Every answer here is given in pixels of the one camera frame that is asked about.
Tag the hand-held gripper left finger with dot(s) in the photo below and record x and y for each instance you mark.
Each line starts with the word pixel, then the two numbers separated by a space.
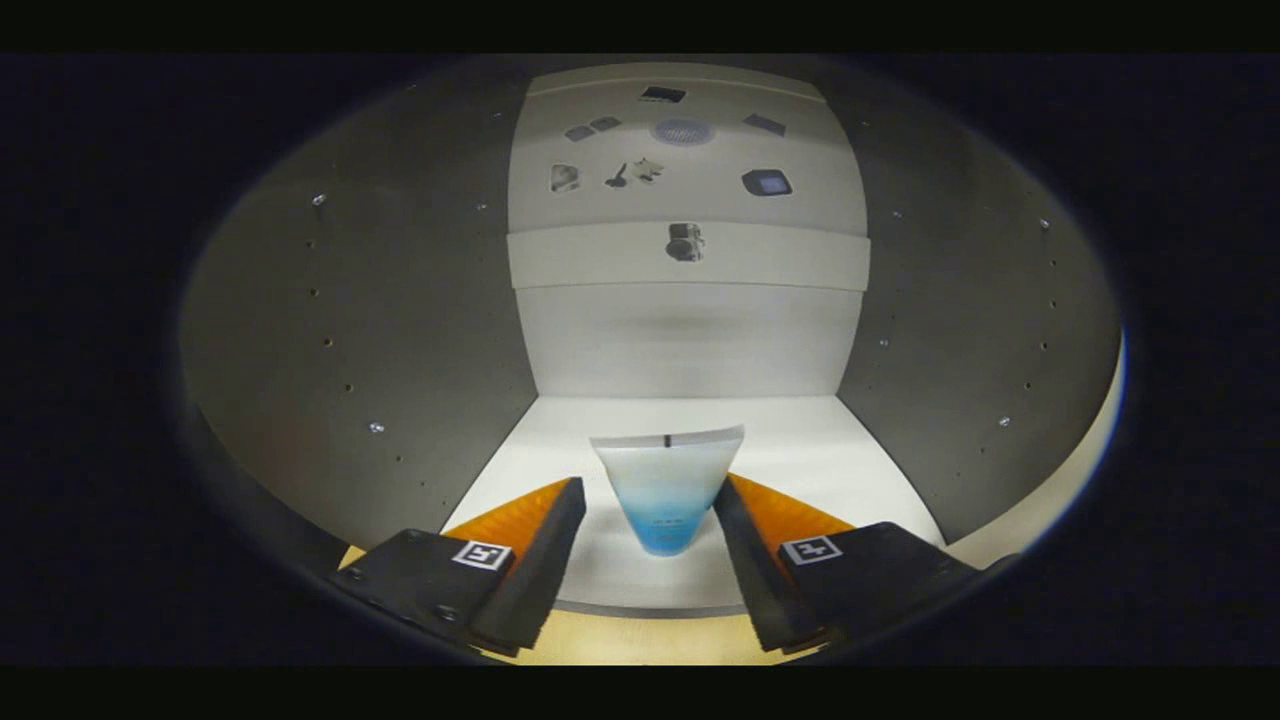
pixel 535 570

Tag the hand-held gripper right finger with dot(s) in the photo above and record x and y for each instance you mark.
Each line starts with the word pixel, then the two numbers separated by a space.
pixel 765 575

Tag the blue translucent tube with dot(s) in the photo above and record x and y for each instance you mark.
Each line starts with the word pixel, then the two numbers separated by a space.
pixel 665 490

